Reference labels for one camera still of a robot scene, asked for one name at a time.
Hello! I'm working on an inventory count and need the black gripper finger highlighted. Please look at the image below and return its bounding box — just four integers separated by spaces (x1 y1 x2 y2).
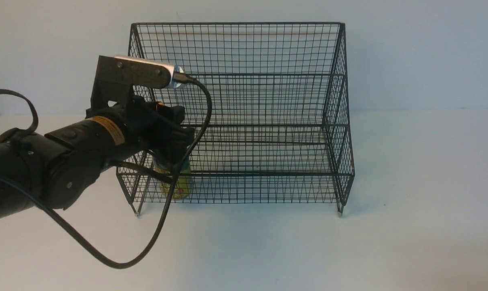
155 127 195 165

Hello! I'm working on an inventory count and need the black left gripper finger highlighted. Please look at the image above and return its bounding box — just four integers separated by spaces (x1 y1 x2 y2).
157 104 185 128

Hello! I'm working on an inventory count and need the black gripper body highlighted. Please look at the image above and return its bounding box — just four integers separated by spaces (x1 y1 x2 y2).
86 96 168 151

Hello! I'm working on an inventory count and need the seasoning bottle with orange cap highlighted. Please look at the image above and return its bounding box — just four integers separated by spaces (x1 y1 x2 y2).
152 102 194 201

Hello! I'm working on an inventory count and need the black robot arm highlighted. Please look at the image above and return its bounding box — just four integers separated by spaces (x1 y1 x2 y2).
0 97 195 210

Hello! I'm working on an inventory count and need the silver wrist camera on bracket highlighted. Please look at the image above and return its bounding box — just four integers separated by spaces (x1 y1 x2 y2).
90 55 185 111

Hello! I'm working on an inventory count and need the black wire mesh shelf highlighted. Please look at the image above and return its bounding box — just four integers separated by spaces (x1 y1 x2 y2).
128 22 355 215

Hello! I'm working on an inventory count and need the black camera cable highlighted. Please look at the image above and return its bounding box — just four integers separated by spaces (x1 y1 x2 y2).
0 72 212 270

